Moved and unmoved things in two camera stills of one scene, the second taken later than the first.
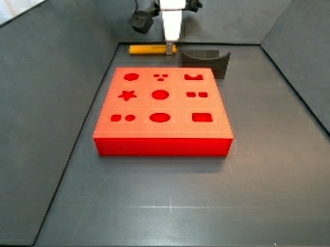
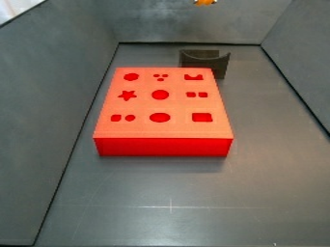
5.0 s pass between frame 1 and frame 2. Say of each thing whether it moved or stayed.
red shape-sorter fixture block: stayed
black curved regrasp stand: stayed
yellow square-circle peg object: moved
